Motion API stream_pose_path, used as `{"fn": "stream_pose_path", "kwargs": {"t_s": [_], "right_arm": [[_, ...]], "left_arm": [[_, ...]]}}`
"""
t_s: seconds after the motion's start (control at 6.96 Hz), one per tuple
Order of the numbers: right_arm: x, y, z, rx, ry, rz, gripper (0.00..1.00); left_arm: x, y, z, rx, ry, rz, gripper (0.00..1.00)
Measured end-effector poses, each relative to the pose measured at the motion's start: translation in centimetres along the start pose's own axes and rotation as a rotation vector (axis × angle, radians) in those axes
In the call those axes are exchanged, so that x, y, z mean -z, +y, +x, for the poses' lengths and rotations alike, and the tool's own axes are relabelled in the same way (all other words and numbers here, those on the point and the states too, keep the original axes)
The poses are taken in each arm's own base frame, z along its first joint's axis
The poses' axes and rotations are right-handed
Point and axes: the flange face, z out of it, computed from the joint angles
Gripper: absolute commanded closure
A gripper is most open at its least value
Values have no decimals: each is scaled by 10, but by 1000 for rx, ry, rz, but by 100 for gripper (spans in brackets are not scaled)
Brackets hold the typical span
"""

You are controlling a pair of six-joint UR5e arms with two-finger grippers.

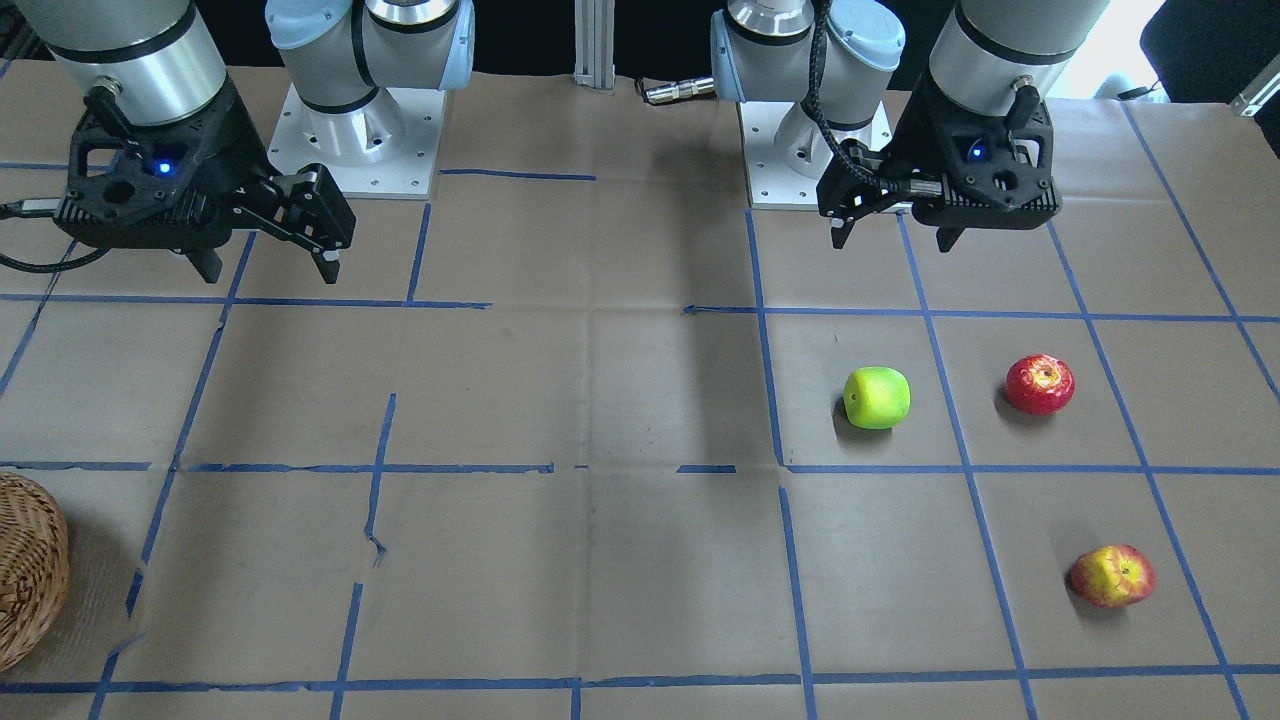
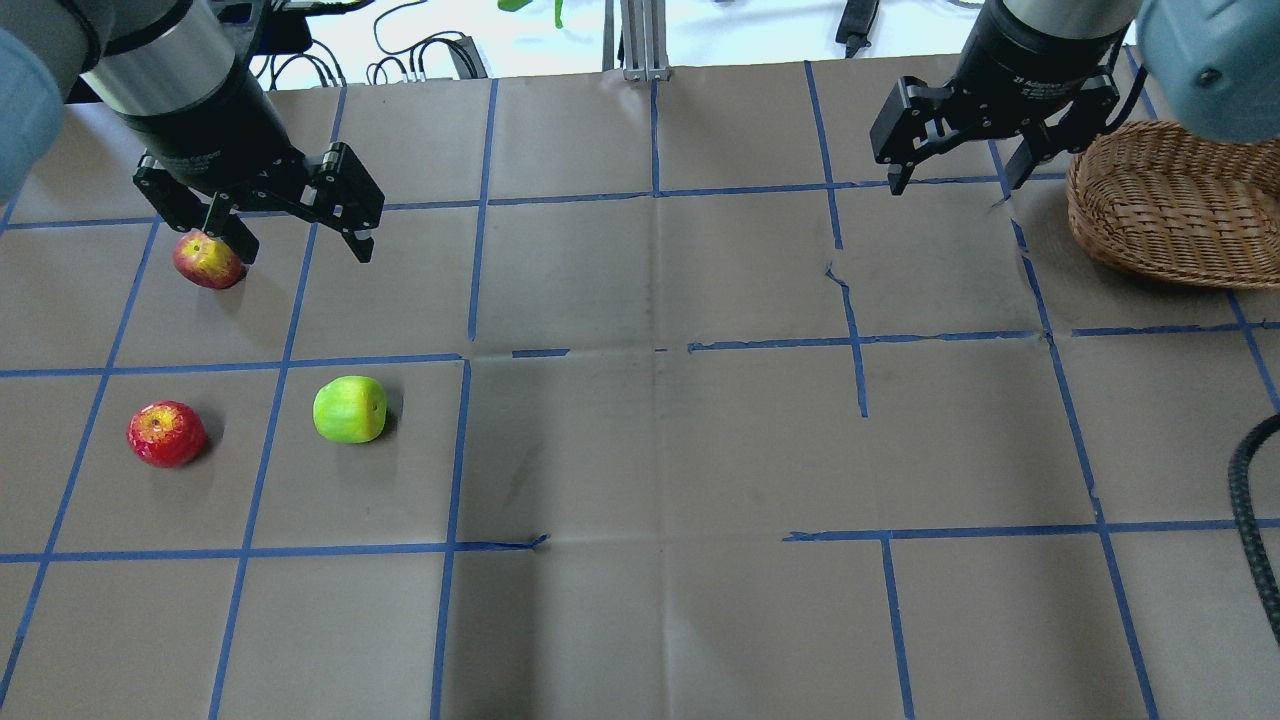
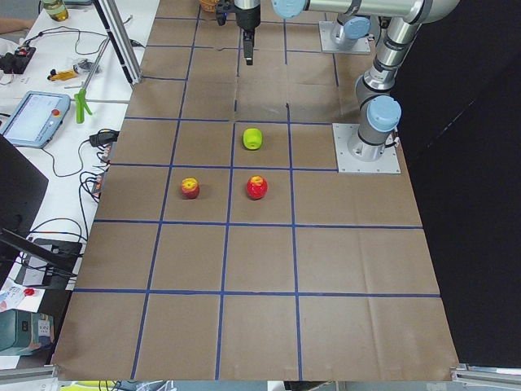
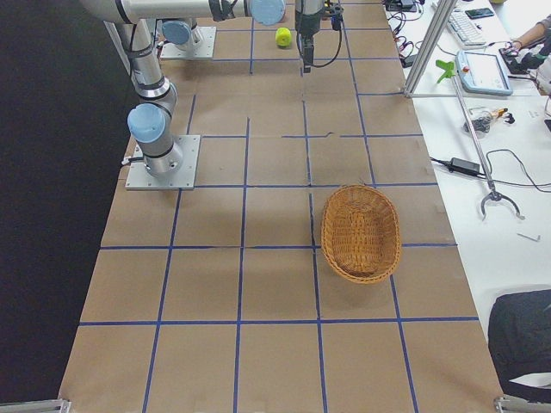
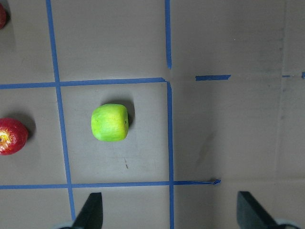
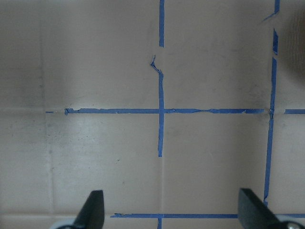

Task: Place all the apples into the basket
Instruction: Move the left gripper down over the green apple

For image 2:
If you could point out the wicker basket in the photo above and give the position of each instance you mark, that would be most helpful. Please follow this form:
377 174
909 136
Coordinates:
1153 200

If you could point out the red yellow apple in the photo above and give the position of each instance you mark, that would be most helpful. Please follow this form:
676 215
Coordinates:
207 262

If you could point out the aluminium frame post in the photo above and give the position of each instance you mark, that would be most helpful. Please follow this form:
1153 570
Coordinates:
635 35

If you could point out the green apple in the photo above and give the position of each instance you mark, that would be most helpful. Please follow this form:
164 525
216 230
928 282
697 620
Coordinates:
350 410

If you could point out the dark red apple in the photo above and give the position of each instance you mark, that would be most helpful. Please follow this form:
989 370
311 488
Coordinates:
166 434

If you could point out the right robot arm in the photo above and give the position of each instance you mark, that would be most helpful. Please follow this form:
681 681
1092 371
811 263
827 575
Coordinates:
1215 61

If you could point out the black power adapter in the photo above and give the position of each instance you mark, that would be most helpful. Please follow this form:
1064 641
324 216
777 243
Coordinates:
855 24

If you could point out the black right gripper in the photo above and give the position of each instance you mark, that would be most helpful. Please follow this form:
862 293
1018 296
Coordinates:
1032 55

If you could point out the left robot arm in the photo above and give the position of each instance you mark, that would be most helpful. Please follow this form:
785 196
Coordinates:
177 73

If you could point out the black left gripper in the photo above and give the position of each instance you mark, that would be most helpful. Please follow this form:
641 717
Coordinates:
212 127

